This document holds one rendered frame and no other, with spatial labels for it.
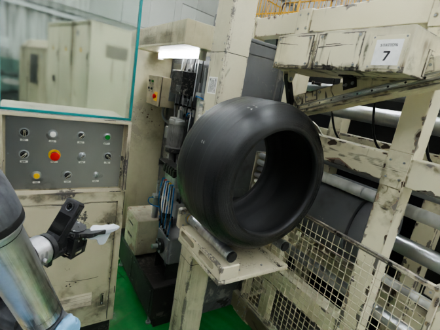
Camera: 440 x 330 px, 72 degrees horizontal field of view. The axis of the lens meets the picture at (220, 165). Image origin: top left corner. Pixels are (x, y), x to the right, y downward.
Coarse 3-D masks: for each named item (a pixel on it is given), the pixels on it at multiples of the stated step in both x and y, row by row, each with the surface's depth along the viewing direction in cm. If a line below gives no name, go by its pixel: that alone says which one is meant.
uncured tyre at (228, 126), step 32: (192, 128) 114; (224, 128) 101; (256, 128) 100; (288, 128) 107; (192, 160) 107; (224, 160) 98; (288, 160) 146; (320, 160) 123; (192, 192) 107; (224, 192) 101; (256, 192) 149; (288, 192) 143; (224, 224) 105; (256, 224) 139; (288, 224) 123
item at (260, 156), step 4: (256, 152) 170; (260, 152) 171; (264, 152) 172; (256, 156) 170; (260, 156) 170; (264, 156) 167; (256, 160) 171; (260, 160) 169; (264, 160) 174; (256, 164) 172; (260, 164) 168; (256, 168) 173; (260, 168) 170; (252, 172) 173; (256, 172) 172; (260, 172) 175; (252, 176) 173; (256, 176) 171; (252, 180) 174; (256, 180) 172; (252, 184) 175
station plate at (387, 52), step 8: (384, 40) 98; (392, 40) 96; (400, 40) 94; (376, 48) 100; (384, 48) 98; (392, 48) 96; (400, 48) 94; (376, 56) 100; (384, 56) 98; (392, 56) 96; (376, 64) 100; (384, 64) 98; (392, 64) 96
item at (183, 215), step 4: (180, 208) 138; (184, 208) 138; (180, 212) 137; (184, 212) 137; (188, 212) 139; (180, 216) 137; (184, 216) 138; (188, 216) 139; (180, 220) 138; (184, 220) 139; (176, 224) 140; (180, 224) 138; (184, 224) 139; (188, 224) 140; (180, 228) 139
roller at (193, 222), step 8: (192, 224) 134; (200, 224) 131; (200, 232) 128; (208, 232) 125; (208, 240) 123; (216, 240) 120; (216, 248) 118; (224, 248) 115; (224, 256) 114; (232, 256) 113
